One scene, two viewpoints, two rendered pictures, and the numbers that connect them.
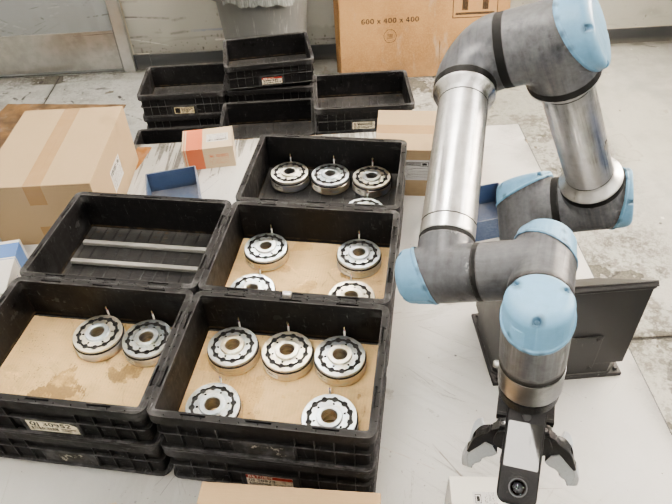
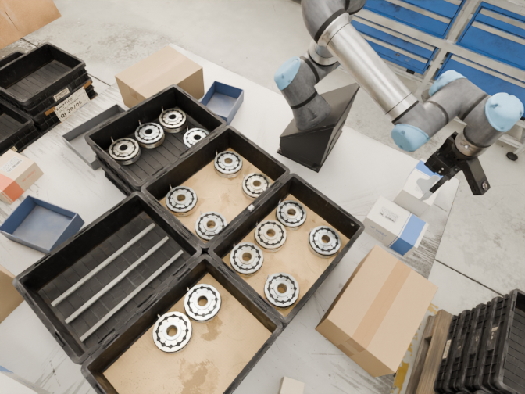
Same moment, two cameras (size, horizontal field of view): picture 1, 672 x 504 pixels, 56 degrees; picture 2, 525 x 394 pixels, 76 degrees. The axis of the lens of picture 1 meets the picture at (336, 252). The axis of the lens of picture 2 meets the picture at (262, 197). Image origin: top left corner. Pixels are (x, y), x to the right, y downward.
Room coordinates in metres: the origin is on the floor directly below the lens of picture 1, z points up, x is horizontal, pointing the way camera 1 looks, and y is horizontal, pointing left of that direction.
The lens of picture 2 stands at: (0.64, 0.57, 1.83)
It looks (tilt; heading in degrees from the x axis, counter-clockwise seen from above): 57 degrees down; 294
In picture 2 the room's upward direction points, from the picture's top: 9 degrees clockwise
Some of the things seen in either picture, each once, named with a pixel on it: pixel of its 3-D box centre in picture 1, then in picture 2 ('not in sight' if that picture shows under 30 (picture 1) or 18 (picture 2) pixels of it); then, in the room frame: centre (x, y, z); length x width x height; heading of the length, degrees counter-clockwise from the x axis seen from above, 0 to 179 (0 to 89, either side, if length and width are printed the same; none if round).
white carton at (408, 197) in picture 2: not in sight; (420, 187); (0.41, -0.47, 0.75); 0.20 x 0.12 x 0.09; 85
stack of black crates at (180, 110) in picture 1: (191, 110); not in sight; (2.74, 0.67, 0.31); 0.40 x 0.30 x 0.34; 91
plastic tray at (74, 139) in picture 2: not in sight; (106, 135); (1.62, 0.04, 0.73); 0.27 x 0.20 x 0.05; 81
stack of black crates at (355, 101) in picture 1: (362, 135); (54, 102); (2.36, -0.14, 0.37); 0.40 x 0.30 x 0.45; 91
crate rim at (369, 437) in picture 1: (276, 360); (289, 239); (0.73, 0.12, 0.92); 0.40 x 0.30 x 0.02; 80
